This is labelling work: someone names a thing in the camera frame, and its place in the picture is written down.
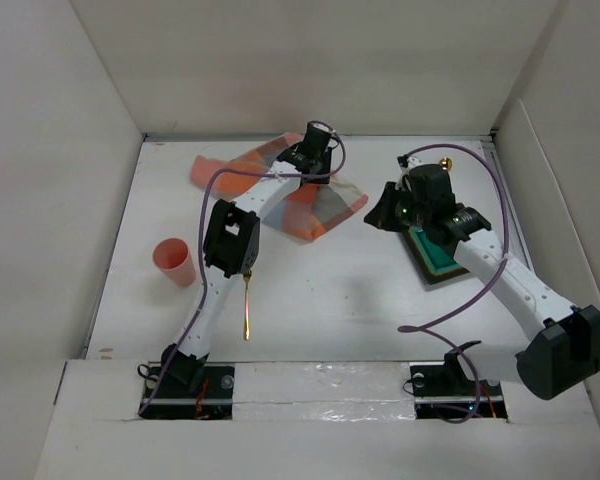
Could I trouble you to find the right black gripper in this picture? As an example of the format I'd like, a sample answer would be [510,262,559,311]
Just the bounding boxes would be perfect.
[363,181,430,232]

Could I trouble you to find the orange blue checkered cloth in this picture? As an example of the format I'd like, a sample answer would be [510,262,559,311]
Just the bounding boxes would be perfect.
[188,130,370,245]

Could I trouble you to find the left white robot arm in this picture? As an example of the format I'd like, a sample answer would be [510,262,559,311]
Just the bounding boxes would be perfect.
[160,133,338,397]

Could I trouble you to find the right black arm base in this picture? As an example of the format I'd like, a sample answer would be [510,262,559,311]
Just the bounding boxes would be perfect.
[402,349,508,423]

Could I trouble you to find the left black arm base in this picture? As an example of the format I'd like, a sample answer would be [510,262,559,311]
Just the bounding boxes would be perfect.
[137,363,235,421]

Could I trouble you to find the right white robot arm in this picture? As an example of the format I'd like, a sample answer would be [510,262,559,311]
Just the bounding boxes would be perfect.
[364,157,600,400]

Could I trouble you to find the green square plate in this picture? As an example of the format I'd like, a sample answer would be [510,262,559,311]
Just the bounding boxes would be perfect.
[400,227,468,286]

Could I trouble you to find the gold spoon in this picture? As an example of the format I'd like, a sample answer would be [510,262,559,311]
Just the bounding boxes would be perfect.
[439,157,453,171]

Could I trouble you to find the gold fork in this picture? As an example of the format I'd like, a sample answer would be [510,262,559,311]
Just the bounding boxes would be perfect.
[243,270,253,341]

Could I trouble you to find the pink plastic cup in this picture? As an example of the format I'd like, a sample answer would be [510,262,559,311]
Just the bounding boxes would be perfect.
[152,238,196,287]

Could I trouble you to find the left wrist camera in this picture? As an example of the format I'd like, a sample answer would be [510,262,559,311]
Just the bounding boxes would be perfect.
[303,121,332,150]

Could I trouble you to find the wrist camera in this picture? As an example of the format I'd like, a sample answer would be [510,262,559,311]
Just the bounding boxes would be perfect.
[397,154,423,175]
[303,121,332,150]

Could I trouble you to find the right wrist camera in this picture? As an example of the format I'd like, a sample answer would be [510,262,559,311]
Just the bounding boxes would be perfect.
[397,154,423,175]

